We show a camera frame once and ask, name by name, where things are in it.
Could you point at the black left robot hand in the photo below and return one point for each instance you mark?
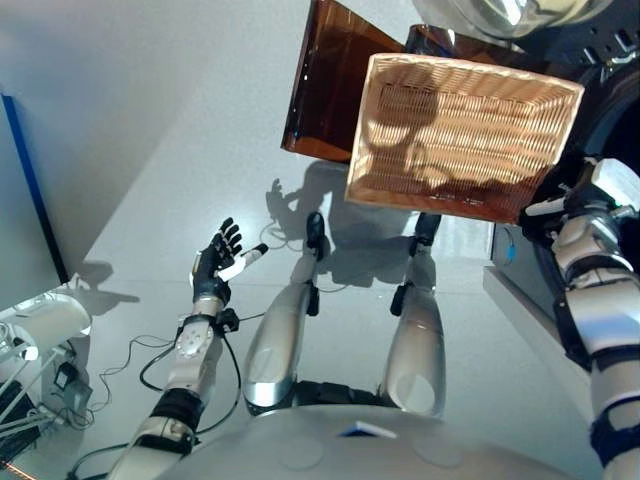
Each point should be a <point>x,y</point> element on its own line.
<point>212,272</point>

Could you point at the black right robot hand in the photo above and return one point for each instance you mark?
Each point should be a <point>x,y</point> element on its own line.
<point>590,192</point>

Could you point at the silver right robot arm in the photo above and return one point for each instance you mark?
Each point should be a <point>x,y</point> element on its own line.
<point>600,325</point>

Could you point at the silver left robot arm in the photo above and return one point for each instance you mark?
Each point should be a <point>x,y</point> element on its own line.
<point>187,365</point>

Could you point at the grey front-load washing machine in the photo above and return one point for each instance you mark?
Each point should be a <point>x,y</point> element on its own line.
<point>560,150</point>

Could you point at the silver left robot leg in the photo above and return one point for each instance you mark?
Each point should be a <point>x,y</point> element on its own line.
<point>280,340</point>

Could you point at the silver robot leg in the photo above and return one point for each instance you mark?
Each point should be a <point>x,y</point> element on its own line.
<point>280,340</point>
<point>417,350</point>

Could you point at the rectangular wicker laundry basket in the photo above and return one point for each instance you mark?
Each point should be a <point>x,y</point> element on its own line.
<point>465,140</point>

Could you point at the white rounded plastic device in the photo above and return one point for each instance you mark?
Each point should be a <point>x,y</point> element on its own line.
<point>45,325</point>

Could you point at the black power adapter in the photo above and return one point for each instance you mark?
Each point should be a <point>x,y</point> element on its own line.
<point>64,376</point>

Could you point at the clear plastic box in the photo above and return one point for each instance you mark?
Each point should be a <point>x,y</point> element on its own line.
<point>75,395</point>

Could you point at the blue-edged grey panel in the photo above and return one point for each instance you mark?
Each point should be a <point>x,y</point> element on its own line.
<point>35,190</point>

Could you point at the round glass washer door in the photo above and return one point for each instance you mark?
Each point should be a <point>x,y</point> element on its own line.
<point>500,17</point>

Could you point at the silver right robot leg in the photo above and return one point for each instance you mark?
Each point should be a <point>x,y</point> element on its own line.
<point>417,350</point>

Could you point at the brown translucent plastic stool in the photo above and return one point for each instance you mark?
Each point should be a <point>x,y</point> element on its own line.
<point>335,90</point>

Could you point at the white tripod stand legs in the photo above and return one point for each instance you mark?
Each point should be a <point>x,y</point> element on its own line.
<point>22,390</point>

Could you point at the grey robot torso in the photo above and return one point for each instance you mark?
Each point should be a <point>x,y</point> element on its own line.
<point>350,450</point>

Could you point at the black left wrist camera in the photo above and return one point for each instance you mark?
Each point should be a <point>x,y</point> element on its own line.
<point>229,320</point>

